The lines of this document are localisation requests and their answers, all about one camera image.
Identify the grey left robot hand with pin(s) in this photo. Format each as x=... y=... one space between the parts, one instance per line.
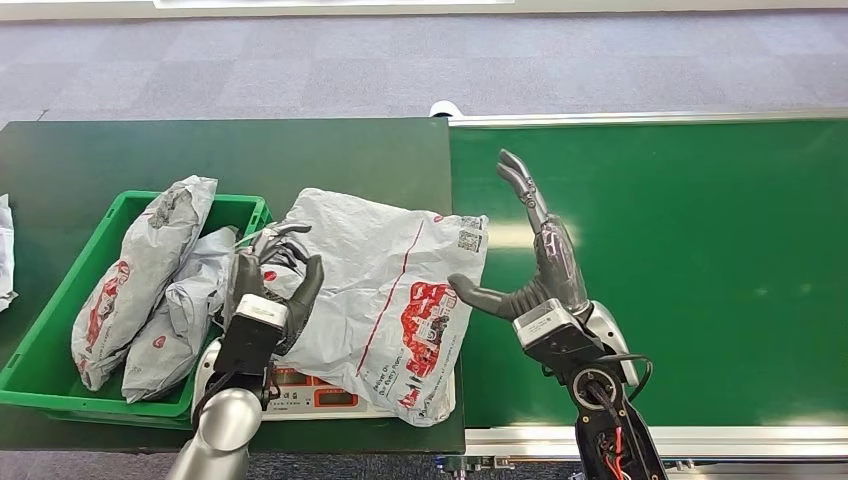
x=305 y=305

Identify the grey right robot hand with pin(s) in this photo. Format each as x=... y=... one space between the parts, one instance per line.
x=556 y=265

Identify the grey red-print courier package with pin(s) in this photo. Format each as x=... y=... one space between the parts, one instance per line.
x=371 y=278

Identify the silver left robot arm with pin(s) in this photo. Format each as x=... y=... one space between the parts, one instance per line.
x=225 y=424

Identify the white conveyor roller end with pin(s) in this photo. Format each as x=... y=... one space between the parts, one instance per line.
x=445 y=108

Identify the white electronic scale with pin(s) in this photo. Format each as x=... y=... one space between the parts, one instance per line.
x=311 y=399

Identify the small grey courier bag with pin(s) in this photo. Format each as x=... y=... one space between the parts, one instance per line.
x=179 y=318

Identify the large grey courier bag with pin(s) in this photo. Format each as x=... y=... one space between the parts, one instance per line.
x=142 y=265

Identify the green plastic crate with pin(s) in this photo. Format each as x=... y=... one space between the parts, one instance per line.
x=40 y=371

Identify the white printed courier bag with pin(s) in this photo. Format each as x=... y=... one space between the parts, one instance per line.
x=5 y=258

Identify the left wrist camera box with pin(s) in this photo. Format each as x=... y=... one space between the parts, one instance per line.
x=255 y=331

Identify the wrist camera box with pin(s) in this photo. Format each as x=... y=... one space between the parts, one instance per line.
x=255 y=331
x=550 y=328

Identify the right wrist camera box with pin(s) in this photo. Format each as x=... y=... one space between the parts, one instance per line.
x=550 y=328

